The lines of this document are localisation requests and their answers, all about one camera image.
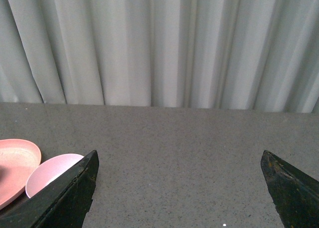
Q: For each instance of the pink plate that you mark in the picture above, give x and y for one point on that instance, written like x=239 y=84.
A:
x=18 y=159

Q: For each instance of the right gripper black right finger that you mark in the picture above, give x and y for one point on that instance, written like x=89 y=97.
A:
x=294 y=193

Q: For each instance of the pink bowl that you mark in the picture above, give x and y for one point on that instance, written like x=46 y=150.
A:
x=49 y=171

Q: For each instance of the white curtain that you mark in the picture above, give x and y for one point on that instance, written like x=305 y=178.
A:
x=229 y=54

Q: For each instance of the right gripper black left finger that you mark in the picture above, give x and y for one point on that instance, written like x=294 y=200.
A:
x=64 y=203

